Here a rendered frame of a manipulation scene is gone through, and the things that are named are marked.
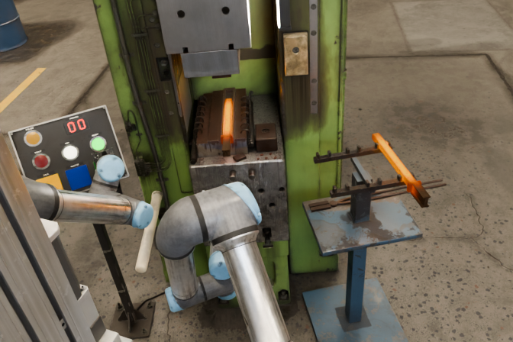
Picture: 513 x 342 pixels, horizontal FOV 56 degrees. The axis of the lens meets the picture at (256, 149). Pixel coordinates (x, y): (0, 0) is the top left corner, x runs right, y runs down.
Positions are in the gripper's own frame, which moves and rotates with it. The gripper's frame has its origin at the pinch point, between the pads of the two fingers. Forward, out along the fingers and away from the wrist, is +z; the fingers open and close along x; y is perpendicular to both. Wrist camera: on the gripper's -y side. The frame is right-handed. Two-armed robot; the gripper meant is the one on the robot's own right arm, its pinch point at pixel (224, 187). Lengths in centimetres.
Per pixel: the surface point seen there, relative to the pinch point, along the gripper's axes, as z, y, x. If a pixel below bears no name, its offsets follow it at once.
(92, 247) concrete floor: 75, 100, -92
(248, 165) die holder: 24.7, 9.9, 7.7
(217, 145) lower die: 30.7, 3.4, -4.2
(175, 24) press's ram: 31, -47, -12
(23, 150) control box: 12, -13, -69
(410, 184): 0, 5, 64
